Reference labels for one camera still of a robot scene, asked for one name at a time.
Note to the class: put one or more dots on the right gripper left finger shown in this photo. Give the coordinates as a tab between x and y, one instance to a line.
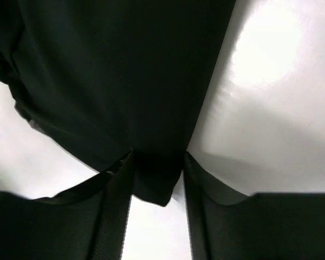
87	221

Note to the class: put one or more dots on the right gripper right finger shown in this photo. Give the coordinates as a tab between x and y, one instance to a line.
226	224

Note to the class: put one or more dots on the black shorts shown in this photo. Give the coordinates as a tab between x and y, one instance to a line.
102	78

